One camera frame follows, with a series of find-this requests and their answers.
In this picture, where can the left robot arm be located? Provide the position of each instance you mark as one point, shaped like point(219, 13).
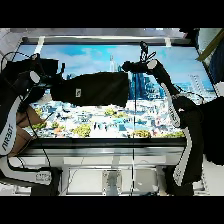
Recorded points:
point(10, 126)

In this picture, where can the brown garment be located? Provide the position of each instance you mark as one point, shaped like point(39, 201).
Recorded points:
point(31, 115)

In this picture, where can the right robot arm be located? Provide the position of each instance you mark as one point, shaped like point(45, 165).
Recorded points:
point(186, 133)

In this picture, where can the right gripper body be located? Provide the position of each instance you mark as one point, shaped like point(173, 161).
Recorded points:
point(135, 67)

